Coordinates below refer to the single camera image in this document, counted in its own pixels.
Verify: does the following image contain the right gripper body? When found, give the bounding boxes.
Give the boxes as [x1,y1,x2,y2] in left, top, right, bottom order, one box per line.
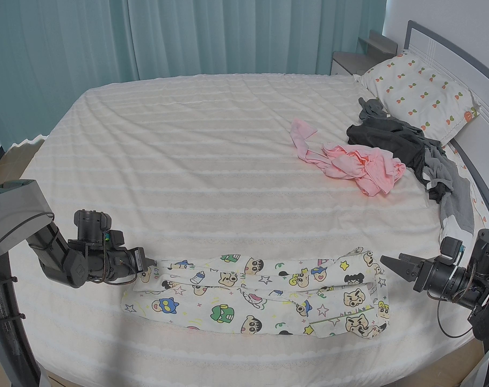
[413,257,473,302]

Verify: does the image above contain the black garment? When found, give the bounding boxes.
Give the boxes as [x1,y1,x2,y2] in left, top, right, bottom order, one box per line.
[346,117,444,184]

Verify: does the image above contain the white printed pyjama top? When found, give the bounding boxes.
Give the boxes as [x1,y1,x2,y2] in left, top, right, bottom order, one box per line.
[121,247,390,339]

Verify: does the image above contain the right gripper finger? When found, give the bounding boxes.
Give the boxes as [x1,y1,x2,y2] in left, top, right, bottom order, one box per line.
[380,254,417,274]
[381,260,416,293]

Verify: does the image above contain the dark grey garment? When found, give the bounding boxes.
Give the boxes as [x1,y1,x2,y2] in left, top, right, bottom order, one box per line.
[357,98,391,121]

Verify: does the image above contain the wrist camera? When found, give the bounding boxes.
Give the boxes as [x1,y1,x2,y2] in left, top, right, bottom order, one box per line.
[106,229,125,253]
[440,237,465,263]

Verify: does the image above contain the pink garment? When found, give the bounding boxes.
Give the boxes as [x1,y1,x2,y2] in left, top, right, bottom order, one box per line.
[290,118,407,196]

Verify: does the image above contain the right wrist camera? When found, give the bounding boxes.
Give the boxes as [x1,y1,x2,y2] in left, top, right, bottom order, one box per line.
[440,237,465,263]

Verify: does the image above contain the grey bedside table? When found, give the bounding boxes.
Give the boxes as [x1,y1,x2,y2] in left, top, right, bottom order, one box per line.
[332,30,398,76]

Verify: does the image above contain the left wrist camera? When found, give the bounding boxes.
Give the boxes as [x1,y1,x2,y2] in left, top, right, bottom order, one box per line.
[106,229,125,253]

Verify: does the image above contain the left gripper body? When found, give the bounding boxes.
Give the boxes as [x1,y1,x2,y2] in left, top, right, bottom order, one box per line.
[107,248,157,280]

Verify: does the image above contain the black cable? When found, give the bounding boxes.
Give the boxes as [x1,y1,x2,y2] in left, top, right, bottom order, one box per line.
[435,293,477,338]

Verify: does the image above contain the blue-green curtain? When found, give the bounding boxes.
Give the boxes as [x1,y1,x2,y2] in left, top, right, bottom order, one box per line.
[0,0,390,152]

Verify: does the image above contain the bed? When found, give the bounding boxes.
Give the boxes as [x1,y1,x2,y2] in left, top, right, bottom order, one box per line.
[10,20,489,384]

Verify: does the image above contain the white printed pillow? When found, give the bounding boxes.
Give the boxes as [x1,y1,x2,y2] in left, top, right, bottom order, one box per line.
[355,52,481,146]

